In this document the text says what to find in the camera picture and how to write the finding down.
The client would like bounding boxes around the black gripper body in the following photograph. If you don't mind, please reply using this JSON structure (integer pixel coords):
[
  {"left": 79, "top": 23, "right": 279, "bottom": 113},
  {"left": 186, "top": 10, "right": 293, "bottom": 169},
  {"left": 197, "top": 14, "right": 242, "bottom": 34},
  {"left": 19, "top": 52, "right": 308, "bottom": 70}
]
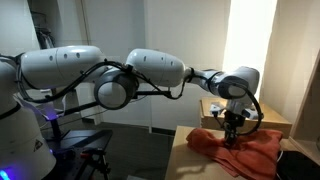
[{"left": 221, "top": 110, "right": 246, "bottom": 134}]

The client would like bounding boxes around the orange terry towel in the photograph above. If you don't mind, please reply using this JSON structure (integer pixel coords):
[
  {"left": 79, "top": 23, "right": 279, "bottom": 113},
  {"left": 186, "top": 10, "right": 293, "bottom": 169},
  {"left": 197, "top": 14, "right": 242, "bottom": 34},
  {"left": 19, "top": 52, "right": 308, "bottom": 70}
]
[{"left": 185, "top": 128, "right": 284, "bottom": 180}]

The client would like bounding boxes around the black fabric pouch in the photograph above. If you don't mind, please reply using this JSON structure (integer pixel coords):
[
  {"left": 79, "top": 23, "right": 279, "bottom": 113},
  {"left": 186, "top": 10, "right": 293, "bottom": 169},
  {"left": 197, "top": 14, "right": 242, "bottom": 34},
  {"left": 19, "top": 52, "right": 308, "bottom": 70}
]
[{"left": 275, "top": 149, "right": 320, "bottom": 180}]

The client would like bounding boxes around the light wooden shelf unit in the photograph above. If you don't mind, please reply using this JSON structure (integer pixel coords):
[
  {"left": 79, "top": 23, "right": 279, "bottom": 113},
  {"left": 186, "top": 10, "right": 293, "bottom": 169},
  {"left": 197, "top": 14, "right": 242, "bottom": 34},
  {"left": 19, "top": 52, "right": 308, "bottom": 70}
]
[{"left": 289, "top": 49, "right": 320, "bottom": 166}]

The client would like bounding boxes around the white window curtain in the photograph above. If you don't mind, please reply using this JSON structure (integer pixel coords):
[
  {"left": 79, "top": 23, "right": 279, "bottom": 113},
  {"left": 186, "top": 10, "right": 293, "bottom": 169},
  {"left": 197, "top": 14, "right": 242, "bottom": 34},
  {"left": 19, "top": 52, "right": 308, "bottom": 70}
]
[{"left": 221, "top": 0, "right": 278, "bottom": 101}]

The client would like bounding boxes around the black equipment cart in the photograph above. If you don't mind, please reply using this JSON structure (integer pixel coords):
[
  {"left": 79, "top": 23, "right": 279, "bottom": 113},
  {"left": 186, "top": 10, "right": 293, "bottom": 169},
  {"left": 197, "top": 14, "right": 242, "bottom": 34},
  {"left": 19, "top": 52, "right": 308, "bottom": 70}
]
[{"left": 46, "top": 116, "right": 114, "bottom": 180}]

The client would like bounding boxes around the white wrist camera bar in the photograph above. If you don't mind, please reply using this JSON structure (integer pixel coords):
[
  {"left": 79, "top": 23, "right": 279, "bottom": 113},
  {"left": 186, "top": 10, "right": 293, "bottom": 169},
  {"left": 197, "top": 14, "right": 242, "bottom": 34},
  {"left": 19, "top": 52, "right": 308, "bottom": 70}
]
[{"left": 209, "top": 102, "right": 260, "bottom": 122}]

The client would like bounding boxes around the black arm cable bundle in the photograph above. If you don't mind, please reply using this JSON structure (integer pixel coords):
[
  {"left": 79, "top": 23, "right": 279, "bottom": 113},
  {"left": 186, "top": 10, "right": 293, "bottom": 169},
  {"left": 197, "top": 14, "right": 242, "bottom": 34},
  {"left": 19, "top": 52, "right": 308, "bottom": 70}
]
[{"left": 14, "top": 59, "right": 194, "bottom": 104}]

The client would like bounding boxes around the dark wall rack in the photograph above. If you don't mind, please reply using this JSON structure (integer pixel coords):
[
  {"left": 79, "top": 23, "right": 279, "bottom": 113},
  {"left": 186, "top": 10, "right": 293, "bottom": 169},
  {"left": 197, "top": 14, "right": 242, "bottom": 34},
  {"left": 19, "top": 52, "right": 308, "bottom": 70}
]
[{"left": 31, "top": 9, "right": 58, "bottom": 51}]

